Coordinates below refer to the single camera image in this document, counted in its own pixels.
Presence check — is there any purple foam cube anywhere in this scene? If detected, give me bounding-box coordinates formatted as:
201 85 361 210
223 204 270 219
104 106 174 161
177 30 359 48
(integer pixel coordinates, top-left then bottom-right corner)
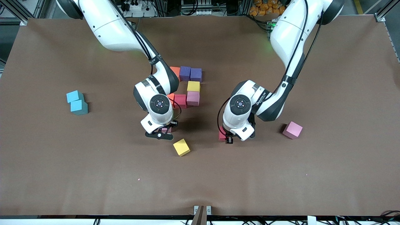
179 66 191 82
190 68 203 83

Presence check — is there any table cover sheet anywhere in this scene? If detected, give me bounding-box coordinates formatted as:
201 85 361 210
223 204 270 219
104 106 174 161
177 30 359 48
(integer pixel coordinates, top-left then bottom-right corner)
0 15 400 217

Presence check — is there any cyan foam cube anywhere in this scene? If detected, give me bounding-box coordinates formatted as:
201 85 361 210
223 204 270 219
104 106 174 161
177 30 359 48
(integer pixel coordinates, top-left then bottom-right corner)
70 99 88 115
66 90 85 103

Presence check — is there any pile of orange items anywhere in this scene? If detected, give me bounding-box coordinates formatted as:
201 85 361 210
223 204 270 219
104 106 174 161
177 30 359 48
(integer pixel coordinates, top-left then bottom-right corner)
249 0 286 17

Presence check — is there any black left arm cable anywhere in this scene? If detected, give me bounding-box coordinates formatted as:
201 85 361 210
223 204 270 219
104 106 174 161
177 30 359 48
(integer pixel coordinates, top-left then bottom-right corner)
217 0 324 132

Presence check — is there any metal mounting bracket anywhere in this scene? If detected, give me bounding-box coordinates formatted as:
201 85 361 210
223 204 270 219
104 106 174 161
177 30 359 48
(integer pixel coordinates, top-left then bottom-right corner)
194 205 212 215

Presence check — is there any camera mount pole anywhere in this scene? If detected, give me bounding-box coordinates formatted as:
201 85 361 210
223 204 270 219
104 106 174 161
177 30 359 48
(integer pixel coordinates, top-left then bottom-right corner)
191 206 205 225

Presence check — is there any black cable bundle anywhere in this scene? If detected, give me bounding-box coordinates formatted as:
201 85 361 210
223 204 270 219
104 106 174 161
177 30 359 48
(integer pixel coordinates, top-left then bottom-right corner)
370 210 400 224

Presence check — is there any aluminium frame profile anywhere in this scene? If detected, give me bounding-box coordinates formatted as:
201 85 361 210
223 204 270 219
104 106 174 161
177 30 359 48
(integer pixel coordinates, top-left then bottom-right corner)
373 0 400 23
0 0 47 26

